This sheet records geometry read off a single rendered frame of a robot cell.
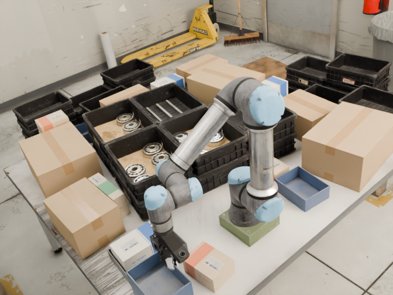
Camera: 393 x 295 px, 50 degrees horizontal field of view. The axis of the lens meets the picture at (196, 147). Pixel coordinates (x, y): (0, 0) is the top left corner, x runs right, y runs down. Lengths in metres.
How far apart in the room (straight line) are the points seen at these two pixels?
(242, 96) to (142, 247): 0.74
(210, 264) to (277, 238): 0.33
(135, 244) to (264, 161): 0.63
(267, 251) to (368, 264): 1.04
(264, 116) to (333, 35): 3.67
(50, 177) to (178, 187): 0.92
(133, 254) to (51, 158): 0.75
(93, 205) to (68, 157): 0.39
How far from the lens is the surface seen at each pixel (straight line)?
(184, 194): 1.37
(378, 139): 2.04
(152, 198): 1.33
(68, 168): 2.15
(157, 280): 1.63
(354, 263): 2.68
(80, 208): 1.89
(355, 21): 4.81
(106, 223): 1.85
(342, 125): 2.12
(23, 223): 3.38
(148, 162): 2.09
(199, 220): 1.91
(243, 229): 1.76
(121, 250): 1.74
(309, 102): 2.40
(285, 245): 1.78
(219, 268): 1.62
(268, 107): 1.34
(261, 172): 1.49
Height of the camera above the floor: 2.02
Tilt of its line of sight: 34 degrees down
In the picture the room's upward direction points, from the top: 9 degrees counter-clockwise
